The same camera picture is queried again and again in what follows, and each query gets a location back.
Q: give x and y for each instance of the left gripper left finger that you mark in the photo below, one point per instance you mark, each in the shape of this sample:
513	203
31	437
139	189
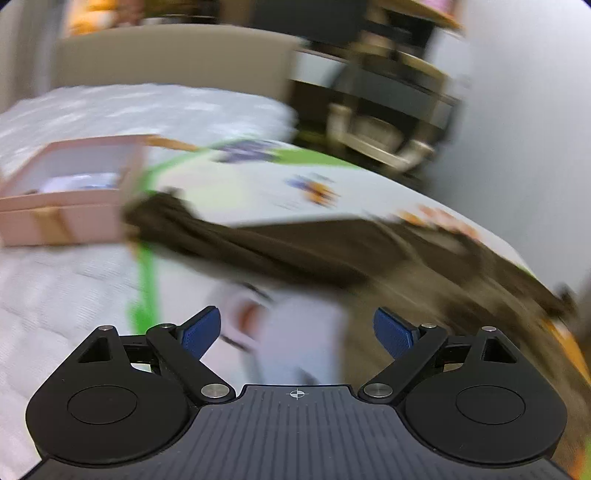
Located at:
179	349

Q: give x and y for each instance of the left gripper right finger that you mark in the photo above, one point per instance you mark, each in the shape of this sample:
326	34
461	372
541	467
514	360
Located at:
413	349

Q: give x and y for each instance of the brown polka dot cardigan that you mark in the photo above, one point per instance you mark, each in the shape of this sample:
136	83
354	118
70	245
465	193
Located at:
420	272

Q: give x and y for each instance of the white quilted mattress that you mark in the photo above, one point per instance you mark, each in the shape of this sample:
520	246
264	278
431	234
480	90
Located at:
52	297

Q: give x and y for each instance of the cartoon animal play mat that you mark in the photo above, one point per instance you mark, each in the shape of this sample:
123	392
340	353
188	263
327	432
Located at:
310	333

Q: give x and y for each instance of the pink cardboard box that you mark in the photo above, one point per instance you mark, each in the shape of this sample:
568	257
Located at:
72	192

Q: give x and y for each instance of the beige mesh office chair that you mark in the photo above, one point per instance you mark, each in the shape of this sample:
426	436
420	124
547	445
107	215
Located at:
393	108

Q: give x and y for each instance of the beige upholstered headboard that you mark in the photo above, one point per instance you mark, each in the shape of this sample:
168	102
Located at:
225	57

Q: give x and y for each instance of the white desk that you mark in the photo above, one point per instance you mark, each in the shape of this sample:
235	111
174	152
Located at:
316	68

